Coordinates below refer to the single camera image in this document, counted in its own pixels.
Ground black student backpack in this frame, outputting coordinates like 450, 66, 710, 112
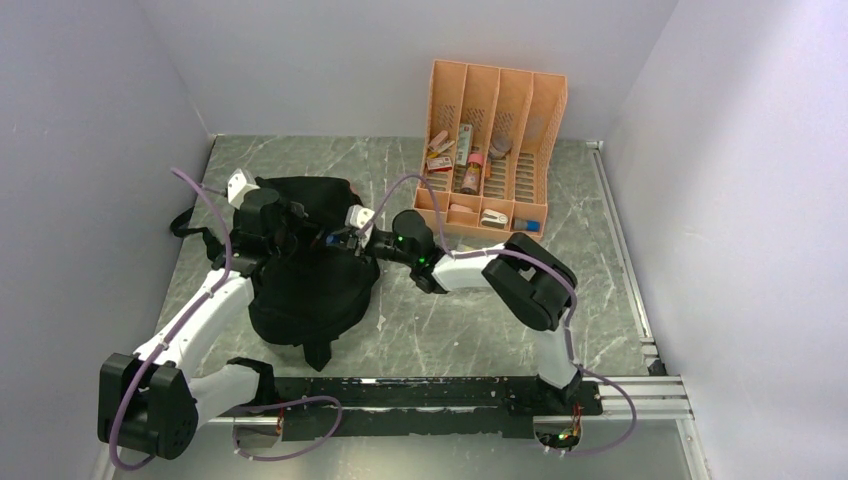
168, 174, 382, 372

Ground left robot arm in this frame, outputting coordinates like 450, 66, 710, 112
97, 184, 302, 471

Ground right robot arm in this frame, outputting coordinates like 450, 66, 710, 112
346, 206, 582, 414

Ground brown bottle pink cap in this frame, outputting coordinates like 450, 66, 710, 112
460, 153, 485, 195

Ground white stapler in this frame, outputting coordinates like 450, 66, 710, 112
480, 209, 509, 230

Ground pink white small box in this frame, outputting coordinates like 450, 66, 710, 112
425, 156, 453, 173

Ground pink eraser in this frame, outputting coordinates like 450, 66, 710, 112
427, 130, 449, 152

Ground blue capped small item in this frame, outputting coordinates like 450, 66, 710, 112
512, 218, 541, 233

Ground green white box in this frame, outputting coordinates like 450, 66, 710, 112
455, 123, 473, 166

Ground orange plastic desk organizer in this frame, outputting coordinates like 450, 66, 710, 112
413, 60, 568, 240

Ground grey round jar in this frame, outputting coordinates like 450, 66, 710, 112
488, 132, 513, 160

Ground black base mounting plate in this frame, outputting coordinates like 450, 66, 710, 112
230, 376, 603, 441

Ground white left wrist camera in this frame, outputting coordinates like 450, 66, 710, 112
226, 168, 260, 210

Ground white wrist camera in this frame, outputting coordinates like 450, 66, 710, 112
226, 168, 260, 210
345, 205, 375, 238

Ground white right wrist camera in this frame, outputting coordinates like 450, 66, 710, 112
345, 205, 375, 238

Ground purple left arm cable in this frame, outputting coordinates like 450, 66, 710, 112
107, 166, 346, 472

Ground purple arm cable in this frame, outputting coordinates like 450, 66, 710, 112
107, 166, 346, 472
360, 173, 639, 458

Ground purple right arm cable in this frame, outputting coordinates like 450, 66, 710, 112
360, 173, 639, 458

